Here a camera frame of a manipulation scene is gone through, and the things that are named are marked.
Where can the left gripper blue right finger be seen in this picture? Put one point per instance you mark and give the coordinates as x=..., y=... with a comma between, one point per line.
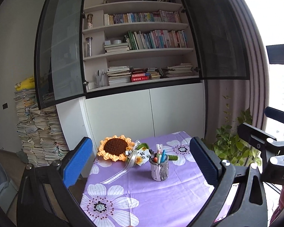
x=209, y=166

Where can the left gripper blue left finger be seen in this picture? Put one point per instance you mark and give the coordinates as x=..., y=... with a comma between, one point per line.
x=75, y=160

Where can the blue pen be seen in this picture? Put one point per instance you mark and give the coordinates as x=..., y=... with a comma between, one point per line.
x=163, y=156

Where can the green gel pen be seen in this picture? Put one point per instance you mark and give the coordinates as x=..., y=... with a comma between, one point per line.
x=158, y=156

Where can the red checkered pen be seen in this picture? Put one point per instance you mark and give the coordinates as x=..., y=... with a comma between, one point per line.
x=159, y=149

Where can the grey clay pen holder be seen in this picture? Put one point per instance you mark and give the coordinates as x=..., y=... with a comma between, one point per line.
x=159, y=172

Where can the green potted plant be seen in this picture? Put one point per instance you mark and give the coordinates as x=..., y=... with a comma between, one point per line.
x=227, y=144

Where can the stack of paper books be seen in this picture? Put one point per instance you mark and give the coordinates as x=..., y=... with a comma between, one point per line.
x=40, y=131

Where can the crochet sunflower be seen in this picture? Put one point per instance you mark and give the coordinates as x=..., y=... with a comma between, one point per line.
x=118, y=148

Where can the purple floral tablecloth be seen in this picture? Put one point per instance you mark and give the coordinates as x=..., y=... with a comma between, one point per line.
x=135, y=199

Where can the sunflower gift card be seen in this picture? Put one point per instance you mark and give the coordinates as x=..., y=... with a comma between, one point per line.
x=142, y=156

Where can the white satin ribbon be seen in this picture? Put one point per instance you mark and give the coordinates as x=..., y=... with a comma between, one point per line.
x=134, y=159

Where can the glass cabinet door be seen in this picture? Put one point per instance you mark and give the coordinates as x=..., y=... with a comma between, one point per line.
x=58, y=53

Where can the white bookshelf cabinet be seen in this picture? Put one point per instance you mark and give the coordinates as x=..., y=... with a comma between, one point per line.
x=131, y=37

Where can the red book on shelf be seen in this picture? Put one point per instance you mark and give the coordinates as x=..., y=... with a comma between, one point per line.
x=140, y=77

